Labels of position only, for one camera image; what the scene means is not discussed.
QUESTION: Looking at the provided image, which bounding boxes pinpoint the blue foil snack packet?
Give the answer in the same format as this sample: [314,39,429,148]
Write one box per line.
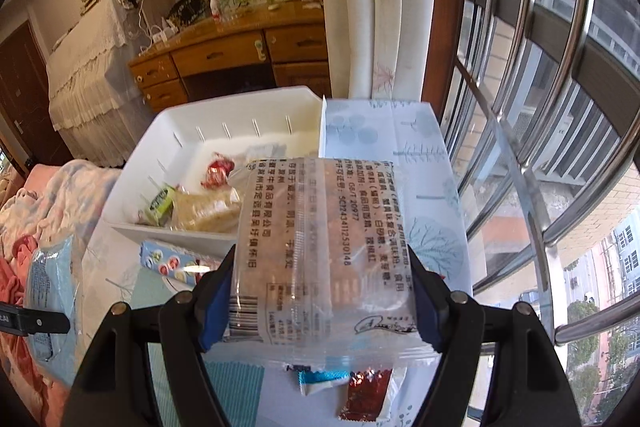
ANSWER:
[285,365,350,395]

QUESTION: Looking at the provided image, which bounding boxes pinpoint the white clear rice cake bag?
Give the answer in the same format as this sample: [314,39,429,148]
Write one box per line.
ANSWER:
[25,234,78,387]

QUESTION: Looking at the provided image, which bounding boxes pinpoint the puffed corn snack bag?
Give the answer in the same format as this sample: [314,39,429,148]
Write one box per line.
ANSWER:
[169,185,242,233]

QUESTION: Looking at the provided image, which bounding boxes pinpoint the green small snack packet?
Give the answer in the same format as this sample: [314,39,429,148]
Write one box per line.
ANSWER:
[138,185,176,228]

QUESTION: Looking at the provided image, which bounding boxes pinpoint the blue red biscuit pack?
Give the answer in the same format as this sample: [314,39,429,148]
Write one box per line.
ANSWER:
[140,241,221,286]

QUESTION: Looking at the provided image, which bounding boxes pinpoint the white lace covered furniture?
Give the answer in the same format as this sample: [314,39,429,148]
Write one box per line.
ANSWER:
[47,0,153,167]

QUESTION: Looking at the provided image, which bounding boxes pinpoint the dark red snowflake snack packet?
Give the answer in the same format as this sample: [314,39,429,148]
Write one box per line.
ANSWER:
[338,369,398,423]

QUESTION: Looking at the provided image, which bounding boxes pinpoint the nut candy clear packet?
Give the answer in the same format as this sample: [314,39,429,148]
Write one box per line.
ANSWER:
[201,153,235,190]

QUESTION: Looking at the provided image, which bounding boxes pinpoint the metal window guard bars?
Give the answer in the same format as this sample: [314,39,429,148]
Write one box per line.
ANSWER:
[442,0,639,426]

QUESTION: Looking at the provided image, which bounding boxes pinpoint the small white red bottle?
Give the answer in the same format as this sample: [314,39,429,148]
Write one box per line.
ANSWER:
[209,0,222,22]

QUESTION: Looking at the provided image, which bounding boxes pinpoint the white plastic storage bin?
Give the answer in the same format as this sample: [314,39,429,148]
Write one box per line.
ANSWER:
[102,87,324,256]

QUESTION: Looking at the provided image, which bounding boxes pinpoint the white power strip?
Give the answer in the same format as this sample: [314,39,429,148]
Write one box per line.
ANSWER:
[151,25,179,43]

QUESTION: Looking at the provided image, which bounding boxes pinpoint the black patterned pouch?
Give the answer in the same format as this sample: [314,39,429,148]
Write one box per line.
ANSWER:
[167,0,210,28]

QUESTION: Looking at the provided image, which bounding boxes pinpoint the wooden desk with drawers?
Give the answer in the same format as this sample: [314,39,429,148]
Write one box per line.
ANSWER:
[128,1,332,113]

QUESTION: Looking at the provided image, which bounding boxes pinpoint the large clear printed cake pack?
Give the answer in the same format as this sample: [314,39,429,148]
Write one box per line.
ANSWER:
[205,157,435,371]

